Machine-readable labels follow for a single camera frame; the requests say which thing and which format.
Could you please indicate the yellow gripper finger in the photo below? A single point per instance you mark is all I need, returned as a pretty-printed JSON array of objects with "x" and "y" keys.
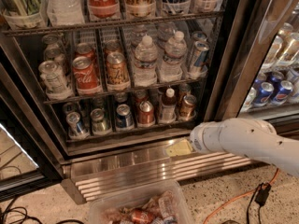
[{"x": 180, "y": 148}]

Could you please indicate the orange can bottom shelf front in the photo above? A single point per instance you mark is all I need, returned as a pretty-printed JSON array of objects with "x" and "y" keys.
[{"x": 187, "y": 108}]

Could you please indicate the orange can shelf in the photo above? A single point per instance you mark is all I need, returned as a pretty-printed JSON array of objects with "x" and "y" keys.
[
  {"x": 112, "y": 46},
  {"x": 183, "y": 89},
  {"x": 117, "y": 71},
  {"x": 187, "y": 108}
]

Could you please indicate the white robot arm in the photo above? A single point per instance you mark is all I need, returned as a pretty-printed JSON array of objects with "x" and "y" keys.
[{"x": 255, "y": 139}]

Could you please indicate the red can bottom shelf front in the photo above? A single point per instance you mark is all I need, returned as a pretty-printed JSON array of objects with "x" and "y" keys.
[{"x": 146, "y": 113}]

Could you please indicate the red can shelf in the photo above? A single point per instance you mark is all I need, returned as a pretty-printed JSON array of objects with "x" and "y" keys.
[
  {"x": 146, "y": 113},
  {"x": 140, "y": 96}
]

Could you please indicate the orange can bottom shelf rear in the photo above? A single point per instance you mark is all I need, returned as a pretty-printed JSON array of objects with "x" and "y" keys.
[{"x": 183, "y": 89}]

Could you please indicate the blue can bottom shelf front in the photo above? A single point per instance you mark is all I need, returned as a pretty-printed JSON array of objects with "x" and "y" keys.
[{"x": 124, "y": 118}]

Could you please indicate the red can bottom shelf rear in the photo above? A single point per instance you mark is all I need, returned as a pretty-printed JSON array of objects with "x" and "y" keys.
[{"x": 140, "y": 96}]

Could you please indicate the red can in bin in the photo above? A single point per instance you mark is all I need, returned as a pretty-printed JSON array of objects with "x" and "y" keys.
[{"x": 139, "y": 216}]

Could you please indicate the green can bottom shelf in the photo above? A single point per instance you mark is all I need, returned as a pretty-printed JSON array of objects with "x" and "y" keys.
[{"x": 100, "y": 124}]

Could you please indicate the blue tall can middle front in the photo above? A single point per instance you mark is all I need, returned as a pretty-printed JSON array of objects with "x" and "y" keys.
[{"x": 200, "y": 50}]

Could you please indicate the blue pepsi can left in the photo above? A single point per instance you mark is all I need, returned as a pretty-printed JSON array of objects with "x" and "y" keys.
[{"x": 264, "y": 92}]

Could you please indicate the blue pepsi can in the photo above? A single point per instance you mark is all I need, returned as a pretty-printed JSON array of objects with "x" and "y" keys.
[
  {"x": 283, "y": 90},
  {"x": 264, "y": 92}
]

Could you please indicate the orange can middle shelf front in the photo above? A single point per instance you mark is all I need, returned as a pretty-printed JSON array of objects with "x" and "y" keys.
[{"x": 117, "y": 71}]

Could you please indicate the steel fridge grille base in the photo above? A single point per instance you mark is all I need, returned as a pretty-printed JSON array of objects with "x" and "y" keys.
[{"x": 89, "y": 178}]

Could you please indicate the glass fridge door right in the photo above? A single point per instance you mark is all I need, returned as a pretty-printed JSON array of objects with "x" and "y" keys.
[{"x": 247, "y": 32}]

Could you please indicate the blue white can bottom left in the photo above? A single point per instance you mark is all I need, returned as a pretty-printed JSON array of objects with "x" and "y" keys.
[{"x": 77, "y": 128}]

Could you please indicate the blue pepsi can right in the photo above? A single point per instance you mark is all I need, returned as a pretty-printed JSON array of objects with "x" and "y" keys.
[{"x": 283, "y": 90}]

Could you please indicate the red cola can middle front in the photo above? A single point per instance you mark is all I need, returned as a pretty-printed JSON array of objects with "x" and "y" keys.
[{"x": 87, "y": 81}]

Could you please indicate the red cola can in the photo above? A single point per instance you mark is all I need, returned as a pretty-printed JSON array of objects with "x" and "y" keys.
[
  {"x": 87, "y": 81},
  {"x": 85, "y": 49}
]

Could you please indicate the orange can middle shelf rear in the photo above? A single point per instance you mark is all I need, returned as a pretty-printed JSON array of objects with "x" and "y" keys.
[{"x": 112, "y": 46}]

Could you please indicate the red cola can middle rear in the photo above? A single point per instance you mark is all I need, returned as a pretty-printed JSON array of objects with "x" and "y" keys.
[{"x": 85, "y": 49}]

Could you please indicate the silver can middle front left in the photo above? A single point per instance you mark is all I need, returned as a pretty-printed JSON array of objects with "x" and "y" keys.
[{"x": 53, "y": 76}]

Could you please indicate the silver can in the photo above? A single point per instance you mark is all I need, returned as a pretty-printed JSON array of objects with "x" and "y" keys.
[
  {"x": 53, "y": 76},
  {"x": 57, "y": 56}
]

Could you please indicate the brown can top shelf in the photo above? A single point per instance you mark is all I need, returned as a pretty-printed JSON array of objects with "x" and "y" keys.
[{"x": 137, "y": 9}]

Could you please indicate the red cola bottle top shelf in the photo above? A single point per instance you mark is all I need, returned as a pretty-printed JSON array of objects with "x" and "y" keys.
[{"x": 102, "y": 9}]

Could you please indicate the white bottle top shelf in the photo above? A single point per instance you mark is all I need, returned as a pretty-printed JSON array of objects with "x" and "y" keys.
[{"x": 65, "y": 12}]

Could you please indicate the green carton top shelf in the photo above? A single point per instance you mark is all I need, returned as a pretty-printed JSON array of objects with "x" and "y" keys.
[{"x": 25, "y": 14}]

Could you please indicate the brown bottle white cap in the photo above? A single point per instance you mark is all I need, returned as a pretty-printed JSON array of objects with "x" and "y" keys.
[{"x": 167, "y": 106}]

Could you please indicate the clear plastic bin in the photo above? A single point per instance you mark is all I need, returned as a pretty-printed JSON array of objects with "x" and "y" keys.
[{"x": 163, "y": 199}]

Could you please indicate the black power adapter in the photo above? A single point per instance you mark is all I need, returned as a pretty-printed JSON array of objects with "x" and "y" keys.
[{"x": 263, "y": 194}]

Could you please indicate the water bottle middle right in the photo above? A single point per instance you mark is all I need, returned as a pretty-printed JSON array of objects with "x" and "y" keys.
[{"x": 174, "y": 52}]

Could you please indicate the water bottle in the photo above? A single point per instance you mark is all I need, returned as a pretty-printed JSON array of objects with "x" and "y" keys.
[
  {"x": 174, "y": 52},
  {"x": 146, "y": 55}
]

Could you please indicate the water bottle middle left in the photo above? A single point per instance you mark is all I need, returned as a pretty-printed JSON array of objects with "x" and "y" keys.
[{"x": 146, "y": 55}]

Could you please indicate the black cables floor left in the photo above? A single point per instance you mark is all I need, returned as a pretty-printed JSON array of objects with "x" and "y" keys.
[{"x": 24, "y": 218}]

